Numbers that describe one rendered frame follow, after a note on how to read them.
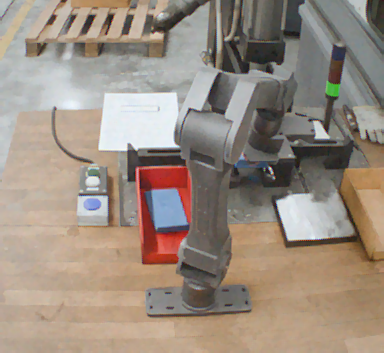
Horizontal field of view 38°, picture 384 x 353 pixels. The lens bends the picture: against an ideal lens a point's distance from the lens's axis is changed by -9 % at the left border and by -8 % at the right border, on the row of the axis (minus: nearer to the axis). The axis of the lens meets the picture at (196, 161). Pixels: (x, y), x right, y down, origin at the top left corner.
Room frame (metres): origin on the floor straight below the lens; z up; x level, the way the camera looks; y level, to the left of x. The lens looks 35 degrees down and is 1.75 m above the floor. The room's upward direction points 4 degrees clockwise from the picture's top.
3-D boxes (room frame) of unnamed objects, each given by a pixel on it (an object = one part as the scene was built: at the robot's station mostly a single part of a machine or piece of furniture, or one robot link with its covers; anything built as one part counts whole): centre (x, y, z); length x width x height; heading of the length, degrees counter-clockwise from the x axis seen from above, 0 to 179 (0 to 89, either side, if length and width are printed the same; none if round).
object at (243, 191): (1.25, -0.13, 0.88); 0.65 x 0.50 x 0.03; 99
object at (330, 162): (1.23, -0.36, 0.95); 0.06 x 0.03 x 0.09; 99
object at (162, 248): (0.97, 0.05, 0.93); 0.25 x 0.12 x 0.06; 9
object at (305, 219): (1.01, -0.27, 0.91); 0.17 x 0.16 x 0.02; 99
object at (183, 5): (1.42, 0.05, 1.25); 0.19 x 0.07 x 0.19; 99
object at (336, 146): (1.22, -0.29, 0.95); 0.15 x 0.03 x 0.10; 99
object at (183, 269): (0.75, -0.02, 1.00); 0.09 x 0.06 x 0.06; 66
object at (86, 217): (0.98, 0.22, 0.90); 0.07 x 0.07 x 0.06; 9
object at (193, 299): (0.74, -0.02, 0.94); 0.20 x 0.07 x 0.08; 99
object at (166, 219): (1.00, 0.05, 0.92); 0.15 x 0.07 x 0.03; 16
